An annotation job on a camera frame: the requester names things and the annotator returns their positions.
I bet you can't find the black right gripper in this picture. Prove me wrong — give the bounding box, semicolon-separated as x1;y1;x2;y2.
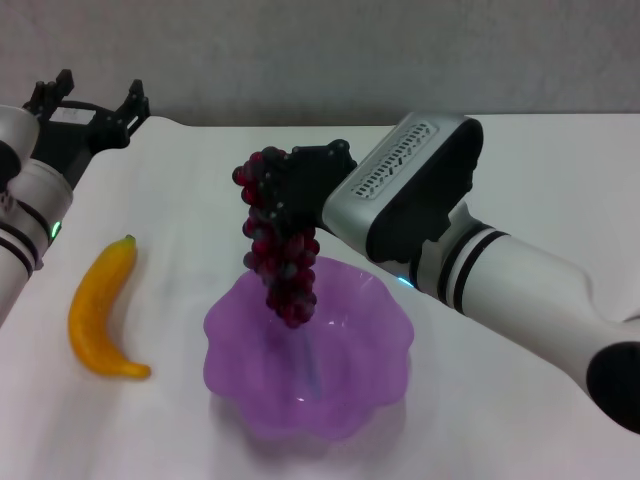
258;139;359;240

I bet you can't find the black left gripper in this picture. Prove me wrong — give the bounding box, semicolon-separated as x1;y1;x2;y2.
21;69;152;190

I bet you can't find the dark red grape bunch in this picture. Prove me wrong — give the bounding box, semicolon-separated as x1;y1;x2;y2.
231;145;322;330

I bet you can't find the yellow toy banana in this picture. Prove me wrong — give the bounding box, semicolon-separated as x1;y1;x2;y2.
68;234;153;380

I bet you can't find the purple scalloped plastic bowl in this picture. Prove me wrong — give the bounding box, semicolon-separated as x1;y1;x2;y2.
201;254;417;445

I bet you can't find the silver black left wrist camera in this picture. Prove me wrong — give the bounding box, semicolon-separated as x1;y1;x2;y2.
0;104;42;195

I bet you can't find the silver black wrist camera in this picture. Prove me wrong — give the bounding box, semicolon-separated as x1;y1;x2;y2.
0;104;42;195
321;111;486;265

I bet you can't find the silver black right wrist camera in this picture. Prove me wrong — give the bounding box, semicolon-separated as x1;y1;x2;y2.
321;111;486;265

